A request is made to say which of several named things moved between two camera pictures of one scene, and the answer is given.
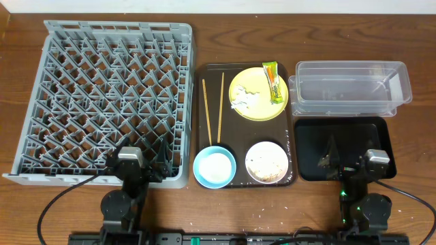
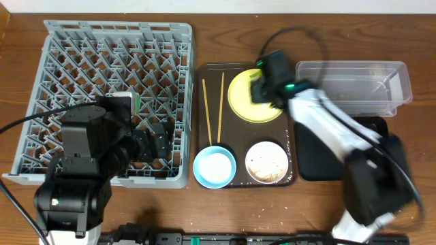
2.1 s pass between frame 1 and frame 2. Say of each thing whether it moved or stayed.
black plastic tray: stayed
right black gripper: moved
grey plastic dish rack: stayed
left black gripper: moved
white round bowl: stayed
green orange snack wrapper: moved
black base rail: stayed
